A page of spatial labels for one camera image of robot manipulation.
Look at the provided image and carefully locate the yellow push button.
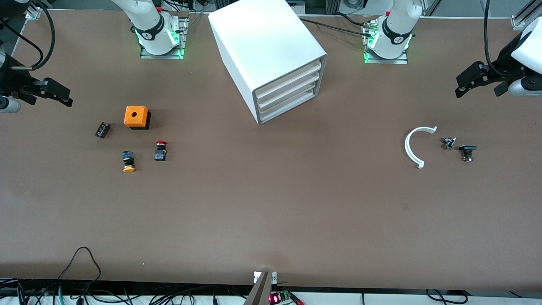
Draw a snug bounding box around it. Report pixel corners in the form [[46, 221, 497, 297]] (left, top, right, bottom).
[[122, 150, 136, 174]]

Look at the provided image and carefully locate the white drawer cabinet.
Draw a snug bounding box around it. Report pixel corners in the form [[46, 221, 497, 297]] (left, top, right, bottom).
[[208, 0, 328, 126]]

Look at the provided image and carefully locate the white curved plastic arc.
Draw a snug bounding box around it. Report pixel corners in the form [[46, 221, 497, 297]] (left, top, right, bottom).
[[404, 126, 438, 169]]

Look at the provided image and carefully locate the circuit board with red LED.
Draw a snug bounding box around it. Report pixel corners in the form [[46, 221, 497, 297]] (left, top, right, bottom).
[[268, 290, 305, 305]]

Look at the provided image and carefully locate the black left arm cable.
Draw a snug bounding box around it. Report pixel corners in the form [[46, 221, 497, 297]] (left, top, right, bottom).
[[484, 0, 526, 79]]

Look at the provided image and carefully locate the aluminium frame profile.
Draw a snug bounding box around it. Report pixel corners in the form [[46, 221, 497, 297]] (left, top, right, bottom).
[[25, 0, 44, 20], [510, 0, 542, 31]]

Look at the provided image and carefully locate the small black switch component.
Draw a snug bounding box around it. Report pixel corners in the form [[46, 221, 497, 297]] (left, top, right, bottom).
[[459, 145, 478, 163]]

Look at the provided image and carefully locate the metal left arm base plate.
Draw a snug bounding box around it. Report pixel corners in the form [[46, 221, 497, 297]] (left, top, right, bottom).
[[363, 19, 409, 65]]

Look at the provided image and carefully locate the orange button enclosure box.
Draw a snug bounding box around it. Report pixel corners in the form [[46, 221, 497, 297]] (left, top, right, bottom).
[[123, 105, 152, 130]]

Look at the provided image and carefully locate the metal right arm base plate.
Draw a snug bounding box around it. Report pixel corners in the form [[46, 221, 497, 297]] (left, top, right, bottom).
[[139, 16, 189, 60]]

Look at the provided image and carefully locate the black cable to arm base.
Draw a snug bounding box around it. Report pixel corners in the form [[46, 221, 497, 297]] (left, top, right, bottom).
[[298, 17, 376, 38]]

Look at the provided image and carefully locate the black looped cable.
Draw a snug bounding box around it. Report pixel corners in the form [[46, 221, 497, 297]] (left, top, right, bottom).
[[57, 247, 102, 294]]

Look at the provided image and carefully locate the thin black coiled cable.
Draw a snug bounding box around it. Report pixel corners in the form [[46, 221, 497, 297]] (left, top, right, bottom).
[[425, 289, 469, 305]]

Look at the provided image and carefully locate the grey metal camera bracket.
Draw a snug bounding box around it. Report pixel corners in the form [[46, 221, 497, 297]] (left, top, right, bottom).
[[243, 271, 278, 305]]

